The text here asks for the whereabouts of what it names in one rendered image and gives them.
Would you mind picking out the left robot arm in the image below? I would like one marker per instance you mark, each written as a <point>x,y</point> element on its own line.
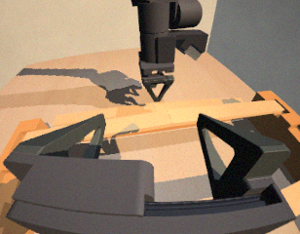
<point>157,16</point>

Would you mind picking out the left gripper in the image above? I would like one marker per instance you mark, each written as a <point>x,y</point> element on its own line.
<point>148,62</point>

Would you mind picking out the light wooden bed slat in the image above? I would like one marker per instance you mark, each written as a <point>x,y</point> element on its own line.
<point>178,117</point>
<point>292,195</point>
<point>69,119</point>

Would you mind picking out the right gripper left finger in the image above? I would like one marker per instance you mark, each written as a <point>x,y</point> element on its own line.
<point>58,142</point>

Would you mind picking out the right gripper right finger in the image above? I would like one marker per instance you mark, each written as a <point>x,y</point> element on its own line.
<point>255,155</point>

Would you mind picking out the brown wooden rectangular frame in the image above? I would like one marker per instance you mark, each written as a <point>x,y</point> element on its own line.
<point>282,126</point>

